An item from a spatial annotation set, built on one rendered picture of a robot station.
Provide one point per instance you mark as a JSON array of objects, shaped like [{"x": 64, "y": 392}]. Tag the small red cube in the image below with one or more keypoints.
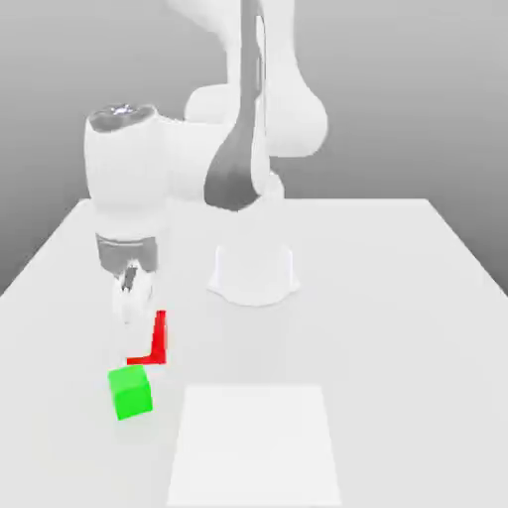
[{"x": 159, "y": 341}]

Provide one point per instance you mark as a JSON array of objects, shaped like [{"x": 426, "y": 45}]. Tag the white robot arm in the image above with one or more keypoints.
[{"x": 127, "y": 170}]

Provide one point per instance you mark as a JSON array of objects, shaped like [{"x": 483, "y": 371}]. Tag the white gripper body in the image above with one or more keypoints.
[{"x": 139, "y": 313}]

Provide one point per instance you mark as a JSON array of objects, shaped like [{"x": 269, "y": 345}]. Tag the small green cube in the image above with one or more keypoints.
[{"x": 130, "y": 393}]

